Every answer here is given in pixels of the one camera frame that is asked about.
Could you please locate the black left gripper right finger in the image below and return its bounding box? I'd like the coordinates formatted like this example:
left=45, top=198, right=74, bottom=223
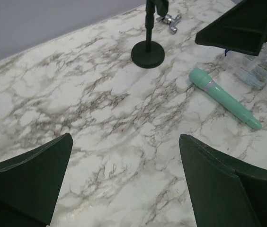
left=179, top=134, right=267, bottom=227

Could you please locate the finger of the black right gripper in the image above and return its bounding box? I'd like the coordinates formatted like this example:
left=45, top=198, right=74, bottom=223
left=195, top=0, right=267, bottom=56

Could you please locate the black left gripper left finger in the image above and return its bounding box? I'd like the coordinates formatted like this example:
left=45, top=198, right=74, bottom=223
left=0, top=133, right=73, bottom=227

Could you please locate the mint green microphone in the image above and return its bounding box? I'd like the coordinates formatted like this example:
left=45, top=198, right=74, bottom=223
left=188, top=68, right=262, bottom=130

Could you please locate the black round-base microphone stand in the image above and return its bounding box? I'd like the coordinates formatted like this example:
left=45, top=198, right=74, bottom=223
left=131, top=0, right=169, bottom=69

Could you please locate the clear plastic screw box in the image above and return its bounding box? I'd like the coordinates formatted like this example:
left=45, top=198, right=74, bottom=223
left=222, top=44, right=267, bottom=89

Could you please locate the silver metal faucet part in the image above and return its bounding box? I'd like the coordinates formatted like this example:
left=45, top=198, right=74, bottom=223
left=156, top=14, right=182, bottom=35

